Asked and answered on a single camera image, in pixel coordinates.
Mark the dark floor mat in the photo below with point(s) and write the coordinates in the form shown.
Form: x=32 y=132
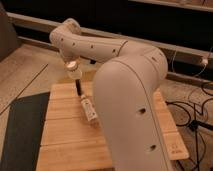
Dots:
x=24 y=132

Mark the white marker bottle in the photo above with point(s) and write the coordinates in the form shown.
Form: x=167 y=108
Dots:
x=88 y=108

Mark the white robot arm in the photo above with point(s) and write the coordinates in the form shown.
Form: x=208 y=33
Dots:
x=123 y=90

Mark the wooden wall shelf rail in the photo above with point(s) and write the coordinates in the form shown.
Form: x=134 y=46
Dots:
x=47 y=26

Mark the wooden table board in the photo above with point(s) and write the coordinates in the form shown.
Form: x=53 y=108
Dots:
x=70 y=143

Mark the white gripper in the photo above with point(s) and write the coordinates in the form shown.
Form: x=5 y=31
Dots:
x=70 y=57

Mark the black eraser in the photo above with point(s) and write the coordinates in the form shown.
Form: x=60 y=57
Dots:
x=78 y=87

